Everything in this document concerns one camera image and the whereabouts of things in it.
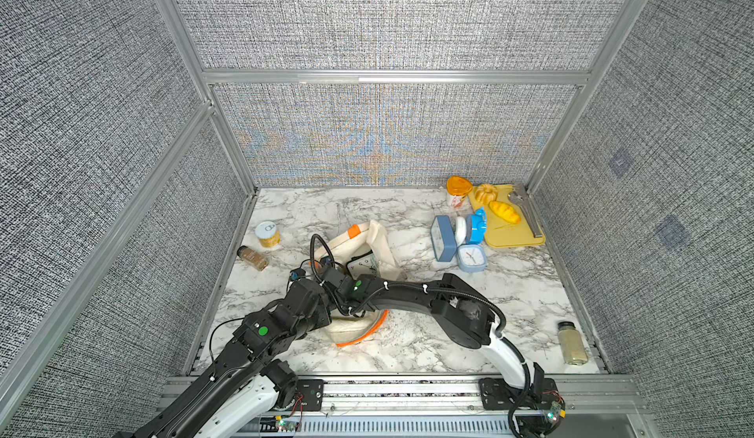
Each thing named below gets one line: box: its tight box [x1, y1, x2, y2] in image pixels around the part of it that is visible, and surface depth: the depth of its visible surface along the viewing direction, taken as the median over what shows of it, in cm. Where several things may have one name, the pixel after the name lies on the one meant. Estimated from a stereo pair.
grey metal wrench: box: [507, 185, 543, 238], surface depth 115 cm
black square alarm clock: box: [345, 249, 379, 280], surface depth 96 cm
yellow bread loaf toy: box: [487, 201, 522, 224], surface depth 111 cm
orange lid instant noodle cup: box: [445, 174, 474, 211], surface depth 111 cm
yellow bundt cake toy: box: [474, 183, 499, 206], surface depth 116 cm
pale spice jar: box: [557, 321, 590, 366], surface depth 81 cm
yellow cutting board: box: [504, 185, 546, 248], surface depth 108 cm
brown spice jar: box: [236, 245, 270, 272], surface depth 97 cm
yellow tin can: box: [255, 219, 282, 249], surface depth 102 cm
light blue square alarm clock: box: [456, 243, 487, 274], surface depth 99 cm
